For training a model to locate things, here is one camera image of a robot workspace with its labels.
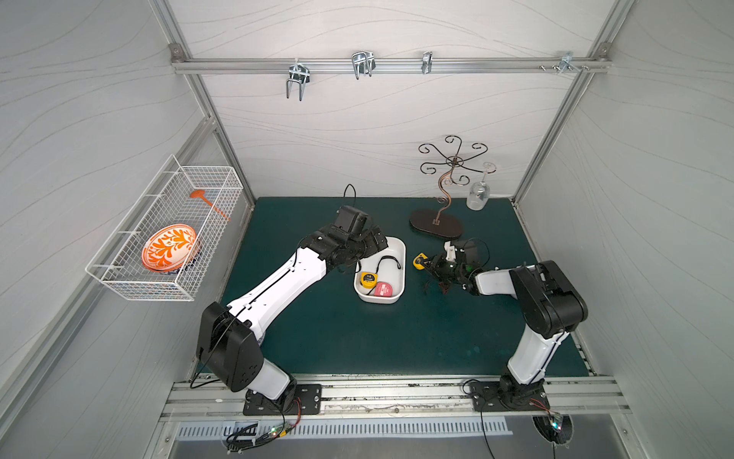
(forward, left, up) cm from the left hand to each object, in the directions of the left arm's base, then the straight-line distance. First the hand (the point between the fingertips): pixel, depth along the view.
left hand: (378, 245), depth 80 cm
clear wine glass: (+22, -33, 0) cm, 40 cm away
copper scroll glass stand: (+26, -20, -20) cm, 38 cm away
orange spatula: (+9, +51, +11) cm, 52 cm away
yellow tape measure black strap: (+7, -14, -18) cm, 24 cm away
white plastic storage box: (+2, -1, -22) cm, 22 cm away
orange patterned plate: (-11, +48, +13) cm, 50 cm away
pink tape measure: (-3, -2, -20) cm, 21 cm away
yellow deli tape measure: (0, +3, -19) cm, 19 cm away
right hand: (+7, -15, -18) cm, 24 cm away
